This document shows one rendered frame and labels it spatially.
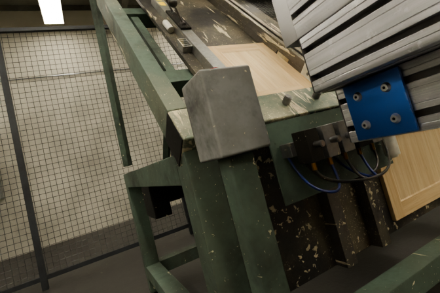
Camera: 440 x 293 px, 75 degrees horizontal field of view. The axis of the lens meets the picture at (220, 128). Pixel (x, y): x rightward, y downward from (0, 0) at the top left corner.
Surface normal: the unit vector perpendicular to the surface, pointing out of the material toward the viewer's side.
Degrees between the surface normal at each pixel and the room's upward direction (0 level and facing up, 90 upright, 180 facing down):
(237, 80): 90
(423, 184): 90
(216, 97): 90
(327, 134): 90
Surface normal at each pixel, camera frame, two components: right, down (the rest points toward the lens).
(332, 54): -0.88, 0.19
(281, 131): 0.41, -0.19
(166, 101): 0.17, -0.75
